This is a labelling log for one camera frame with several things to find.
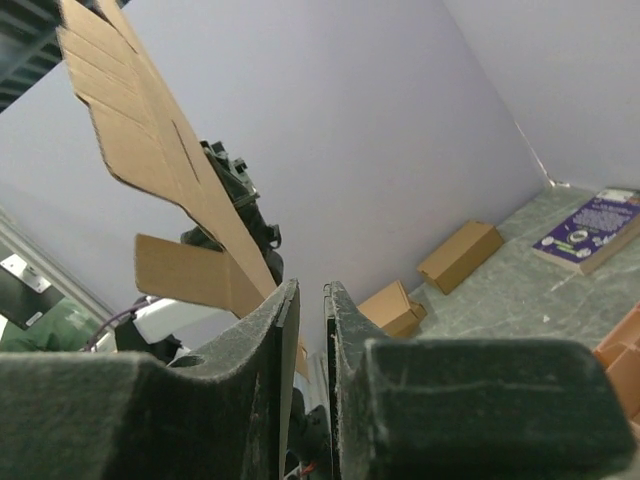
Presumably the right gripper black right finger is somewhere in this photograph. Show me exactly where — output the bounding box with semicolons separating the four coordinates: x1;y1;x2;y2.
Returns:
324;282;635;479

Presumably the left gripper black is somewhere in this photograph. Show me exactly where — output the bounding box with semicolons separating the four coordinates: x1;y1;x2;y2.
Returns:
200;140;284;285

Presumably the cardboard box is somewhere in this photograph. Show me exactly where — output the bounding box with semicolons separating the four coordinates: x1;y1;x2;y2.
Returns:
55;0;311;384
417;220;504;295
358;280;427;338

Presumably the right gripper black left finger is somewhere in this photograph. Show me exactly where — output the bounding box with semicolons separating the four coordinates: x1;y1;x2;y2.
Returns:
1;280;300;479

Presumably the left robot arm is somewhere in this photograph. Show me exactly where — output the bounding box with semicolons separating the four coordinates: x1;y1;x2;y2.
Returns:
114;141;284;364

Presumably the purple book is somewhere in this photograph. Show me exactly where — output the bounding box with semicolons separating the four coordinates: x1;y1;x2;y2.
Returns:
532;187;639;275

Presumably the peach plastic file organizer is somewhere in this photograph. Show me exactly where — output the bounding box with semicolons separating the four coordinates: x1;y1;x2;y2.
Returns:
594;305;639;437

